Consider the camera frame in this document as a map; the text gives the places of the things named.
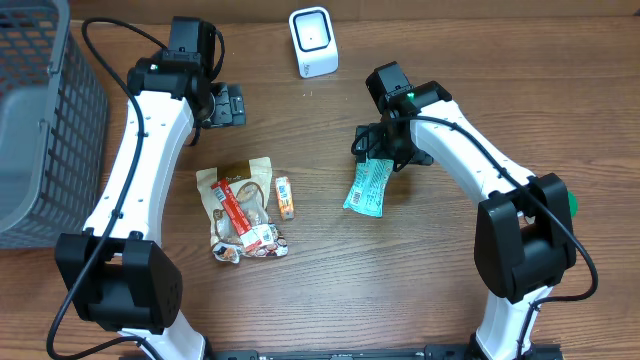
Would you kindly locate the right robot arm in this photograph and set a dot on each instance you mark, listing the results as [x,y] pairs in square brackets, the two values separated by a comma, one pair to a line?
[524,240]

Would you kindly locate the grey plastic mesh basket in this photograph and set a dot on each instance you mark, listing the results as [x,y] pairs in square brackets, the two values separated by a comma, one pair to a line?
[54,113]

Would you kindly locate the teal tissue pack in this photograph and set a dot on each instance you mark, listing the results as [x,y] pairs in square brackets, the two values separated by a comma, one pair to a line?
[367,193]

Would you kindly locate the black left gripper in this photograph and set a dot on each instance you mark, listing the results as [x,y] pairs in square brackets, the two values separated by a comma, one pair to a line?
[228,106]

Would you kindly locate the brown nut snack pouch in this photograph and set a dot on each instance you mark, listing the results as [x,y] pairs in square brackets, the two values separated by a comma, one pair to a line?
[250,182]

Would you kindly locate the white barcode scanner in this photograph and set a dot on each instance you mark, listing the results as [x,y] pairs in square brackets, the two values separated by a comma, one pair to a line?
[314,41]

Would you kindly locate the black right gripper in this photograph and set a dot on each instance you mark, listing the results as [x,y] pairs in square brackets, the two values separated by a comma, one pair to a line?
[370,145]

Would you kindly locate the orange snack packet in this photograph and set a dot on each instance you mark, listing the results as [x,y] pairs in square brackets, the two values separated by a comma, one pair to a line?
[285,199]

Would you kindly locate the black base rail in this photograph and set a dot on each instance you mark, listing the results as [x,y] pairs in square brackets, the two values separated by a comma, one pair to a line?
[345,355]

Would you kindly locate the green bottle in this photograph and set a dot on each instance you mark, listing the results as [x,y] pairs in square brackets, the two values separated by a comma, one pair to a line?
[573,204]

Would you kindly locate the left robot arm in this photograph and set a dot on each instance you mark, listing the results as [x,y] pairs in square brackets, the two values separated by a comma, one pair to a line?
[115,270]

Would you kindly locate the red snack bar wrapper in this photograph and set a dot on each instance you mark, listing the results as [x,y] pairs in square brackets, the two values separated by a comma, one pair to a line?
[248,236]

